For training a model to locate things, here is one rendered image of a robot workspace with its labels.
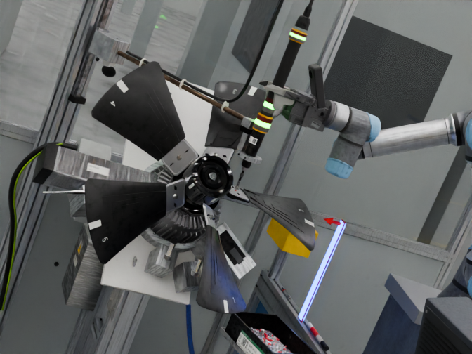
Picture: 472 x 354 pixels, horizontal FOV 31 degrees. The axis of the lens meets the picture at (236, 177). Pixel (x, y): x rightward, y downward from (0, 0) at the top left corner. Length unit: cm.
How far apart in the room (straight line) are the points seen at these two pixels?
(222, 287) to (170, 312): 106
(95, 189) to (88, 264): 54
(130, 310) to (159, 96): 64
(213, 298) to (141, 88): 59
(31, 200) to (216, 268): 84
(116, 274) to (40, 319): 87
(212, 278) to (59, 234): 99
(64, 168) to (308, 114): 66
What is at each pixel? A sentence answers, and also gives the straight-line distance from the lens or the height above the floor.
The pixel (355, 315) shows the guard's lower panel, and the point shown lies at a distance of 352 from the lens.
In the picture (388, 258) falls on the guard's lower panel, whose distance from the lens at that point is 347.
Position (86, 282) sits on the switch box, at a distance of 264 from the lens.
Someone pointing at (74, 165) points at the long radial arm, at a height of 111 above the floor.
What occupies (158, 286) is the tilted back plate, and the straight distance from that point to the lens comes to 240.
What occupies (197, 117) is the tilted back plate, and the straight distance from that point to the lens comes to 262.
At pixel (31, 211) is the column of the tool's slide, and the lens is 285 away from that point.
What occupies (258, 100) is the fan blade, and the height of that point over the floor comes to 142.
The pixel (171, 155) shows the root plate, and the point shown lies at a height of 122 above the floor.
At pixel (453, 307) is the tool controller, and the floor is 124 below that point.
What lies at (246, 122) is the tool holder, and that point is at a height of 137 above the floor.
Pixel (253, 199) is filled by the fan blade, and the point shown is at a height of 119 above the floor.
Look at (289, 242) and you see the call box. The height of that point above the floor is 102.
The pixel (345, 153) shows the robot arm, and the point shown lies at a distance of 237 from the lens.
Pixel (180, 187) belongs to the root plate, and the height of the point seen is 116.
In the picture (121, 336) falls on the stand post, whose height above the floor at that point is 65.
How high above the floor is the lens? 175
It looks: 13 degrees down
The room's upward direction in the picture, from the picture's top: 22 degrees clockwise
